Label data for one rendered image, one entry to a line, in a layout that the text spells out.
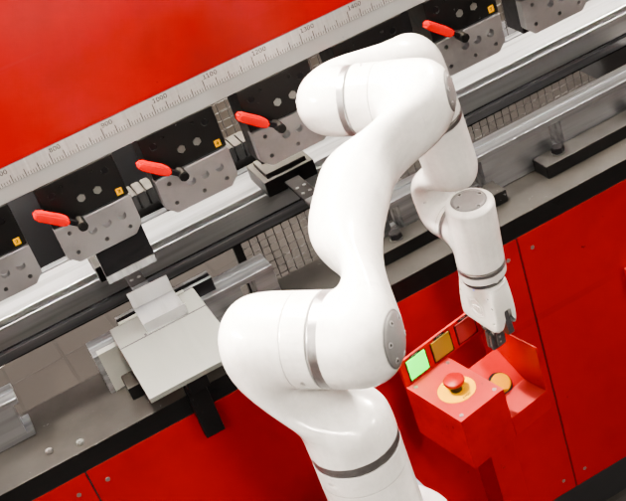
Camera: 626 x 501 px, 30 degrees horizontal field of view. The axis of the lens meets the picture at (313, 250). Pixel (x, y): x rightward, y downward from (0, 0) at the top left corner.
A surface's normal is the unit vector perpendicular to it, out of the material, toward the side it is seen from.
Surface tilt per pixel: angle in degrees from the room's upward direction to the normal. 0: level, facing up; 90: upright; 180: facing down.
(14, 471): 0
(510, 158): 90
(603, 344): 90
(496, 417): 90
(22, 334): 90
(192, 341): 0
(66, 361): 0
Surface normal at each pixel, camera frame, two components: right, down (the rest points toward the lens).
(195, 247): 0.41, 0.40
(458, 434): -0.77, 0.52
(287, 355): -0.42, 0.23
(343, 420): -0.03, -0.47
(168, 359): -0.29, -0.80
